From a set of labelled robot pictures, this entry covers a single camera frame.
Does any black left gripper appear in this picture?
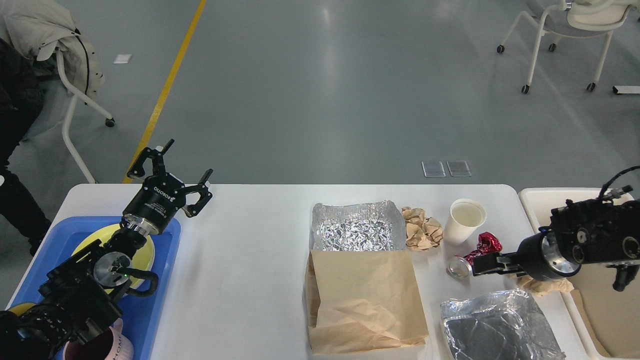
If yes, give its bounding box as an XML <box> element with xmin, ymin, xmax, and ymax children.
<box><xmin>122</xmin><ymin>138</ymin><xmax>214</xmax><ymax>236</ymax></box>

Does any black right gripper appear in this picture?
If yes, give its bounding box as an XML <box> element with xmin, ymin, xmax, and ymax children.
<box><xmin>471</xmin><ymin>231</ymin><xmax>582</xmax><ymax>281</ymax></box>

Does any crushed red can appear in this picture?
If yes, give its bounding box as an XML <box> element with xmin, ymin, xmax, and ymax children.
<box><xmin>445</xmin><ymin>232</ymin><xmax>503</xmax><ymax>279</ymax></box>

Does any yellow plastic plate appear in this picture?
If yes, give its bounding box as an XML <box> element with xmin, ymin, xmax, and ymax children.
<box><xmin>71</xmin><ymin>224</ymin><xmax>155</xmax><ymax>271</ymax></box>

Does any pink mug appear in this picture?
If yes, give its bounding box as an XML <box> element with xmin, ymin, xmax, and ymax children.
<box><xmin>62</xmin><ymin>318</ymin><xmax>135</xmax><ymax>360</ymax></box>

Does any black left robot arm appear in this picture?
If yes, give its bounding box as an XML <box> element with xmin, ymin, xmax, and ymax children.
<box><xmin>1</xmin><ymin>139</ymin><xmax>213</xmax><ymax>360</ymax></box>

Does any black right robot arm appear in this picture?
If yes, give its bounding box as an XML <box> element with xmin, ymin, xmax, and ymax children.
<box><xmin>471</xmin><ymin>180</ymin><xmax>640</xmax><ymax>292</ymax></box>

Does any white paper cup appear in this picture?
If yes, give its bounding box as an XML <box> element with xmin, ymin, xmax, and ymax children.
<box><xmin>443</xmin><ymin>198</ymin><xmax>487</xmax><ymax>246</ymax></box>

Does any crumpled brown paper wad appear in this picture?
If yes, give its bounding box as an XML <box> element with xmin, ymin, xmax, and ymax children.
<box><xmin>518</xmin><ymin>275</ymin><xmax>575</xmax><ymax>297</ymax></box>

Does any crumpled foil sheet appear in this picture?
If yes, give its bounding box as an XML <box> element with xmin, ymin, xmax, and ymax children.
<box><xmin>440</xmin><ymin>289</ymin><xmax>566</xmax><ymax>360</ymax></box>

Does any crumpled brown paper ball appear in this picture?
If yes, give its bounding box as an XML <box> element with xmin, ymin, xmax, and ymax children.
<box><xmin>401</xmin><ymin>206</ymin><xmax>444</xmax><ymax>252</ymax></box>

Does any silver foil tray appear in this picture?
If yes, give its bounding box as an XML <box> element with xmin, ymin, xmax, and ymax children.
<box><xmin>310</xmin><ymin>200</ymin><xmax>407</xmax><ymax>252</ymax></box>

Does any beige plastic bin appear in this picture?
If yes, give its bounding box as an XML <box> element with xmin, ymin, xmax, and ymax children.
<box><xmin>519</xmin><ymin>187</ymin><xmax>640</xmax><ymax>360</ymax></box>

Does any brown paper bag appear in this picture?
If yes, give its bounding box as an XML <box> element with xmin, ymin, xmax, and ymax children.
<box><xmin>304</xmin><ymin>250</ymin><xmax>429</xmax><ymax>355</ymax></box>

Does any blue plastic tray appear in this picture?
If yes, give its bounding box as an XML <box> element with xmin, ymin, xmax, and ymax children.
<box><xmin>7</xmin><ymin>216</ymin><xmax>181</xmax><ymax>360</ymax></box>

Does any person in black clothes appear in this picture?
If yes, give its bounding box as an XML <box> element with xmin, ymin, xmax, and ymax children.
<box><xmin>0</xmin><ymin>40</ymin><xmax>52</xmax><ymax>256</ymax></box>

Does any blue yellow mug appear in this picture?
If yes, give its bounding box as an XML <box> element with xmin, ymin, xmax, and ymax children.
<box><xmin>7</xmin><ymin>301</ymin><xmax>36</xmax><ymax>316</ymax></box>

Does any white jacket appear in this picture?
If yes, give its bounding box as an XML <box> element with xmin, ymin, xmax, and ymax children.
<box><xmin>0</xmin><ymin>0</ymin><xmax>105</xmax><ymax>100</ymax></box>

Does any white floor bar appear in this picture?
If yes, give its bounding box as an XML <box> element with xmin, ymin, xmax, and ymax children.
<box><xmin>612</xmin><ymin>85</ymin><xmax>640</xmax><ymax>95</ymax></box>

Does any white rolling chair right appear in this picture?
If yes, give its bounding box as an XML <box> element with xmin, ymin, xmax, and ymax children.
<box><xmin>496</xmin><ymin>0</ymin><xmax>639</xmax><ymax>94</ymax></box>

